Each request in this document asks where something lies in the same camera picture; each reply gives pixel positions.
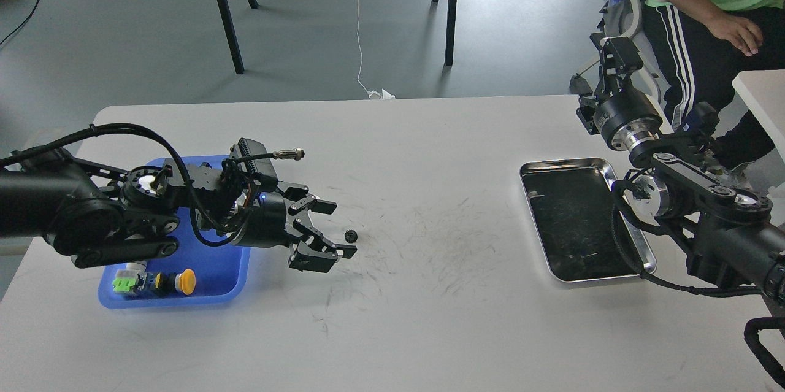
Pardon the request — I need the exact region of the yellow mushroom push button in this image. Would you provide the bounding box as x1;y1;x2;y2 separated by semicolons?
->
151;269;196;295

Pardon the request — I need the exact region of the grey green switch part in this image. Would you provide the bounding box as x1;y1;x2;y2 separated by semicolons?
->
112;261;148;298

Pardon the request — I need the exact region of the silver metal tray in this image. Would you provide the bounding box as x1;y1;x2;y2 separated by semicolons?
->
519;158;657;283

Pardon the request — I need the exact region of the person in green shirt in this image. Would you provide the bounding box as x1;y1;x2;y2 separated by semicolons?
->
638;0;785;190

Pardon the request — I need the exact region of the white office chair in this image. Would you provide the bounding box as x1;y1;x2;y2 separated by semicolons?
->
569;0;675;129

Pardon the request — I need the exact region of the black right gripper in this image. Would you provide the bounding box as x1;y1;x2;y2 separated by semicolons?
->
576;33;662;151

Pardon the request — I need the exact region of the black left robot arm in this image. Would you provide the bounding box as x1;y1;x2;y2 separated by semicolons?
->
1;123;357;274

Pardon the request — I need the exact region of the white side table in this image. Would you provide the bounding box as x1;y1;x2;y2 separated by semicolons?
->
732;69;784;159

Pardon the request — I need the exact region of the grey backpack with bottle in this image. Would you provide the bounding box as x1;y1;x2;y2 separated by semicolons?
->
597;0;644;39

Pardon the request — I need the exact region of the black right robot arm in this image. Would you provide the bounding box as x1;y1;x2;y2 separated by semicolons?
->
571;33;784;306

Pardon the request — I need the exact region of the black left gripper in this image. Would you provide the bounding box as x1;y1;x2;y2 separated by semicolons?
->
236;184;357;274

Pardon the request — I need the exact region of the white cable on floor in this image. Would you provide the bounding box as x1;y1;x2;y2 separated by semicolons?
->
335;0;396;100

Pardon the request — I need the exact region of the blue plastic tray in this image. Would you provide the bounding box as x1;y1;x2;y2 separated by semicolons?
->
98;155;264;309

